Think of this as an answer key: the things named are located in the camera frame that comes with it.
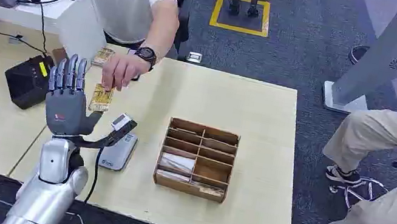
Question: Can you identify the white floor stand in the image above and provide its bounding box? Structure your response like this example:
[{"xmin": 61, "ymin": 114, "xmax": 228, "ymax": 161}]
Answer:
[{"xmin": 319, "ymin": 0, "xmax": 397, "ymax": 123}]

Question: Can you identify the gold printed card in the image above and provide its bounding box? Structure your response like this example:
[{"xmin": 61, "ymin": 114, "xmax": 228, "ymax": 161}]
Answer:
[{"xmin": 87, "ymin": 82, "xmax": 117, "ymax": 115}]

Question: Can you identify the black round base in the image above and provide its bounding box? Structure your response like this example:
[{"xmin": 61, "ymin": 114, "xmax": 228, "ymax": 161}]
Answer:
[{"xmin": 347, "ymin": 42, "xmax": 372, "ymax": 68}]

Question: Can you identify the black box device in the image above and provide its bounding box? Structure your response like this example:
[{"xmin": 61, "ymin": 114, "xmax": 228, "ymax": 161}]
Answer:
[{"xmin": 0, "ymin": 48, "xmax": 56, "ymax": 114}]

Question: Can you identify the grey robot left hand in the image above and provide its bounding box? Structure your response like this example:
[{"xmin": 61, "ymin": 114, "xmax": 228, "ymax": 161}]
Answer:
[{"xmin": 38, "ymin": 51, "xmax": 112, "ymax": 143}]

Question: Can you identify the pale thin card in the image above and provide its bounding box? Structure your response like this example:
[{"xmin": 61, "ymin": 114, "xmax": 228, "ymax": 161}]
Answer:
[{"xmin": 155, "ymin": 168, "xmax": 192, "ymax": 185}]

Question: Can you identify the office chair base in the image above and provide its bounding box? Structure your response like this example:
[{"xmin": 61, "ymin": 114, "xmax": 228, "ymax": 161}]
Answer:
[{"xmin": 322, "ymin": 170, "xmax": 397, "ymax": 224}]

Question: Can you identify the gold card in compartment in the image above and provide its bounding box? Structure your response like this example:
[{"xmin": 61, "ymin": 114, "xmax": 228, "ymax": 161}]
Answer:
[{"xmin": 188, "ymin": 180, "xmax": 227, "ymax": 199}]

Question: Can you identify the silver card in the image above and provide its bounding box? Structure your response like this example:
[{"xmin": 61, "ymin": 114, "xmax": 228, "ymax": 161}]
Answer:
[{"xmin": 158, "ymin": 151, "xmax": 197, "ymax": 176}]

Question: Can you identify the metal floor socket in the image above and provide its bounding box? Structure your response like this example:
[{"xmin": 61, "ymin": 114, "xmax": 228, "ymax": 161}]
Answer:
[{"xmin": 185, "ymin": 50, "xmax": 204, "ymax": 65}]

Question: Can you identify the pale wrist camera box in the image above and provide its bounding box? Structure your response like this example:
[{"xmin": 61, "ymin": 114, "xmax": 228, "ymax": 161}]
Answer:
[{"xmin": 110, "ymin": 111, "xmax": 139, "ymax": 137}]

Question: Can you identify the stack of gold cards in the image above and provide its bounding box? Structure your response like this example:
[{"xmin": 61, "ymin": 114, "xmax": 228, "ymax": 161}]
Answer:
[{"xmin": 90, "ymin": 45, "xmax": 117, "ymax": 70}]

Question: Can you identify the person's hand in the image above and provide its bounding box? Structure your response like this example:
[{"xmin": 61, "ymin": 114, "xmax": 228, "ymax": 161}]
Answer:
[{"xmin": 98, "ymin": 49, "xmax": 152, "ymax": 98}]

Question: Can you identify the black wristwatch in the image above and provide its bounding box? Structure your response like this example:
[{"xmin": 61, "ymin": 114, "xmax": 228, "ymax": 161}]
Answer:
[{"xmin": 132, "ymin": 45, "xmax": 160, "ymax": 73}]

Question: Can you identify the silver flat device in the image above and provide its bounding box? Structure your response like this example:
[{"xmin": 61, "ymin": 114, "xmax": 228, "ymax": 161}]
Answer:
[{"xmin": 96, "ymin": 129, "xmax": 140, "ymax": 175}]

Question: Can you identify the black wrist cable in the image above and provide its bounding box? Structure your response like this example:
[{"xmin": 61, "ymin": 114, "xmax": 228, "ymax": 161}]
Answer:
[{"xmin": 83, "ymin": 145, "xmax": 106, "ymax": 206}]

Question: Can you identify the wooden card box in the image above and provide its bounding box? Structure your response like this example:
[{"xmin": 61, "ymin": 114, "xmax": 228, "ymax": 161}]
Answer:
[{"xmin": 150, "ymin": 115, "xmax": 242, "ymax": 206}]

